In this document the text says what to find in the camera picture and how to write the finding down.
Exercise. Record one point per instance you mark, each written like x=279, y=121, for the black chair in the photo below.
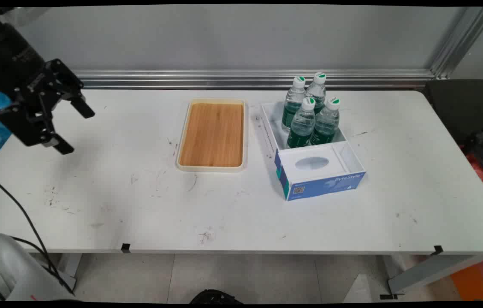
x=463, y=107

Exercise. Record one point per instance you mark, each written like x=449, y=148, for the horizontal aluminium frame rail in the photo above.
x=245, y=79

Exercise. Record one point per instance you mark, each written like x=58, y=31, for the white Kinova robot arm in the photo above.
x=8, y=269

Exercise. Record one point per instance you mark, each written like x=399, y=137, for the black tape marker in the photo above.
x=438, y=250
x=125, y=247

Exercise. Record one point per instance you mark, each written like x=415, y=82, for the green label water bottle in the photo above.
x=302, y=128
x=317, y=92
x=326, y=126
x=291, y=109

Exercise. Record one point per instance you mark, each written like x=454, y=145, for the slanted aluminium frame post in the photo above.
x=461, y=40

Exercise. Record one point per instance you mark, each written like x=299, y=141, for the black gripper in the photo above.
x=8, y=55

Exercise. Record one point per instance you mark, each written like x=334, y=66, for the red patterned bag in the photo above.
x=481, y=175

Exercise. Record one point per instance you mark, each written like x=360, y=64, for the orange box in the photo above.
x=478, y=280

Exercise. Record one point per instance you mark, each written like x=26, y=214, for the black round object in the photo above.
x=215, y=297

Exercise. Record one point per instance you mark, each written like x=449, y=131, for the grey table leg with foot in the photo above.
x=429, y=271

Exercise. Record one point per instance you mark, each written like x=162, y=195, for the wooden tray with white rim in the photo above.
x=212, y=134

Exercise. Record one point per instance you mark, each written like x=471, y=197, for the white and blue cardboard box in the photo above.
x=314, y=169

